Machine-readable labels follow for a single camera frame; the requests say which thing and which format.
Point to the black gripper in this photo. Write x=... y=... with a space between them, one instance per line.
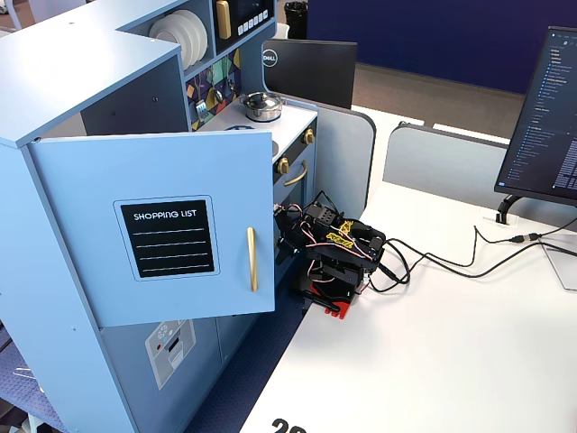
x=283 y=229

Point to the yellow tag on arm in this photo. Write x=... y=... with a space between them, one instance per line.
x=341 y=237

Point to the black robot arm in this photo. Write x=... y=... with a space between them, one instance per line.
x=347 y=266

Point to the blue cabinet door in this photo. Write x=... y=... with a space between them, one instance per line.
x=72 y=203

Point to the gold stove knob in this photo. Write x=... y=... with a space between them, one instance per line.
x=283 y=165
x=308 y=136

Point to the gray desk divider panel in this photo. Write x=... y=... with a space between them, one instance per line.
x=442 y=158
x=342 y=158

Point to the red table clamp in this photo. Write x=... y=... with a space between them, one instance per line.
x=340 y=310

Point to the steel toy pot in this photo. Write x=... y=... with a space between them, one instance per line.
x=263 y=116

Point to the black shopping list chalkboard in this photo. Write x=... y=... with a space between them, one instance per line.
x=171 y=243

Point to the glass pot lid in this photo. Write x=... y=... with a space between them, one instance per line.
x=260 y=102

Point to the silver toy spatula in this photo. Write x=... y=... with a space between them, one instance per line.
x=202 y=110

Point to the black Dell monitor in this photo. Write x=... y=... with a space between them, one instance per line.
x=311 y=72

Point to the colourful backsplash panel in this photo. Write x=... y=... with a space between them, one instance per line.
x=223 y=72

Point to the ice dispenser sticker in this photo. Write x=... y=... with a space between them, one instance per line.
x=169 y=356

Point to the black trash bin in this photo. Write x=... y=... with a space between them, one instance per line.
x=296 y=20

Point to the black toy microwave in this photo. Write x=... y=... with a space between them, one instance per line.
x=252 y=22

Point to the white plate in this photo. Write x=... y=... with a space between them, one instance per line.
x=204 y=34
x=193 y=32
x=166 y=34

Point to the black monitor stand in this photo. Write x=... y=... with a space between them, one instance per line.
x=507 y=207

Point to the blue toy kitchen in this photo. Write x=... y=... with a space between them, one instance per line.
x=58 y=279

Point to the lit computer monitor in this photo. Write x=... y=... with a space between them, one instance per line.
x=541 y=135

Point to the gray flat stand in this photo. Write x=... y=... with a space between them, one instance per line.
x=563 y=266

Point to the dark blue partition wall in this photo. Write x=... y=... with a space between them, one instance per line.
x=451 y=40

